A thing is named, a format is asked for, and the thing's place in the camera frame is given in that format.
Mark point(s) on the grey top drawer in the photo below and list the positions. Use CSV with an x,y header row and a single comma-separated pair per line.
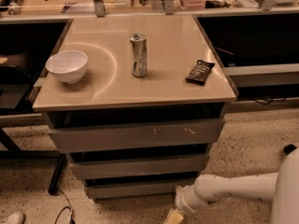
x,y
136,135

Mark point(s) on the white ceramic bowl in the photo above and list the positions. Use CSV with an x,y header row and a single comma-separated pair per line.
x,y
69,66

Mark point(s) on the grey drawer cabinet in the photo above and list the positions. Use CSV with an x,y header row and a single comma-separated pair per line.
x,y
109,93

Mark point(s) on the white shoe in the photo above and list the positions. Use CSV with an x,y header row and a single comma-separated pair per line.
x,y
15,218

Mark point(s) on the padded gripper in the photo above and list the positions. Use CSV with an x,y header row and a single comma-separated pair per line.
x,y
180,199

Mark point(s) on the black table leg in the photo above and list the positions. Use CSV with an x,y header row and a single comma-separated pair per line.
x,y
58,170

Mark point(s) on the grey bottom drawer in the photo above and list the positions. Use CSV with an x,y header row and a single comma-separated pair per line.
x,y
136,189

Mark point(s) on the grey middle drawer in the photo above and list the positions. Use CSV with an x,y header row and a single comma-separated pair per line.
x,y
139,167

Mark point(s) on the black chair base leg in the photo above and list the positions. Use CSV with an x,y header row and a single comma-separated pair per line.
x,y
289,149

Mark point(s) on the grey drawer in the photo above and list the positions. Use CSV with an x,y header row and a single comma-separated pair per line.
x,y
136,135
139,167
136,189

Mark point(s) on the silver drink can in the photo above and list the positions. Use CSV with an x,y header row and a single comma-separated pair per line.
x,y
139,48

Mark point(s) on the black snack bar packet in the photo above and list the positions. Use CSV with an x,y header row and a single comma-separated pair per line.
x,y
200,72

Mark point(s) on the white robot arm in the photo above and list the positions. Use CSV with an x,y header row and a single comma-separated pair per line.
x,y
281,189

